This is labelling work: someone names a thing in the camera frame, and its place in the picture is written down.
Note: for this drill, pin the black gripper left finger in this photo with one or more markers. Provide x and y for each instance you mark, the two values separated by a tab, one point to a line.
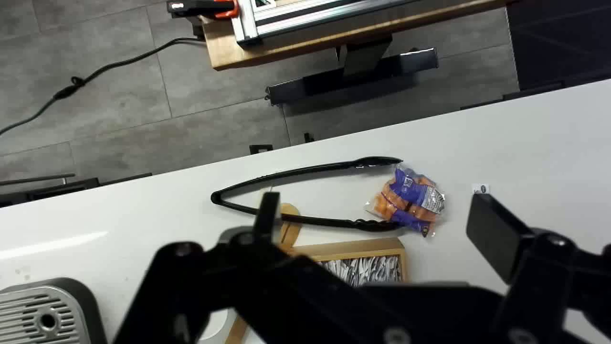
277	295

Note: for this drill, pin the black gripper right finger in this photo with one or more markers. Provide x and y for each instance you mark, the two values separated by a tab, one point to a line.
546	276

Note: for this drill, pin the orange purple sachet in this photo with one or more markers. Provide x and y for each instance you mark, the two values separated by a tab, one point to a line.
408	199

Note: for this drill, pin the small wooden box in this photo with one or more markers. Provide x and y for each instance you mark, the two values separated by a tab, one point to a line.
357	263

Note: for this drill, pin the black plastic tongs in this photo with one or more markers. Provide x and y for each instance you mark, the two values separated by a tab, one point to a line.
321	188

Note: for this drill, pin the grey drain grate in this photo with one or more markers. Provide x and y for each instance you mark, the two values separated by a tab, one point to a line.
49	312

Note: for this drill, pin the wooden workbench with rail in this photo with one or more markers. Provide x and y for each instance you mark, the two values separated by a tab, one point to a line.
244	33

